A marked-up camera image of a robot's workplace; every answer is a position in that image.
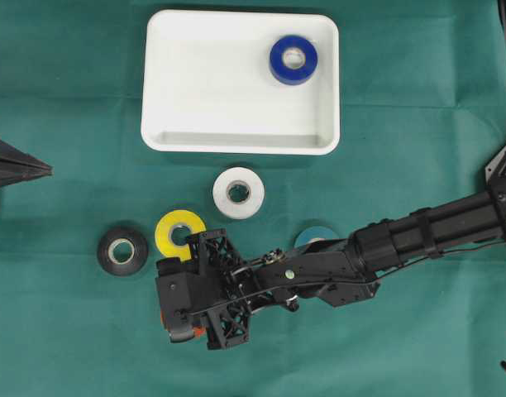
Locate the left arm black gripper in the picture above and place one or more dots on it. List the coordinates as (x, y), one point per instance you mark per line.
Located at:
(24, 167)

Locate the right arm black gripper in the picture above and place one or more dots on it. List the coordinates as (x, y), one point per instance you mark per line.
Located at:
(233, 291)

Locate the red-orange tape roll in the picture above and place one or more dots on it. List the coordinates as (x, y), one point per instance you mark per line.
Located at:
(197, 331)

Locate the yellow tape roll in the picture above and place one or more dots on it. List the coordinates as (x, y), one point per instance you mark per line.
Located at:
(165, 228)

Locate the white tape roll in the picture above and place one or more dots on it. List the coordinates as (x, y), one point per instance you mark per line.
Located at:
(238, 193)

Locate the blue tape roll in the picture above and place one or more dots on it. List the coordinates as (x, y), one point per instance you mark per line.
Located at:
(293, 60)

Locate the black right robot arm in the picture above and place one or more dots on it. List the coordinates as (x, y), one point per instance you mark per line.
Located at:
(346, 271)

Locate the black tape roll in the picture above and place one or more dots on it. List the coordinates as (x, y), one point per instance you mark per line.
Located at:
(115, 237)

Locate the green tape roll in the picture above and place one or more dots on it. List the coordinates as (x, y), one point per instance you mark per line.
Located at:
(314, 234)

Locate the white plastic tray case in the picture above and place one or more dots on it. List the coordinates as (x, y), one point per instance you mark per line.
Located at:
(208, 86)

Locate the green table cloth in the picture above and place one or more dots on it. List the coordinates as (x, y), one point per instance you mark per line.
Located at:
(423, 107)

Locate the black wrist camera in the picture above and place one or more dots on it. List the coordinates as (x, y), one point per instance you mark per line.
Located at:
(172, 284)

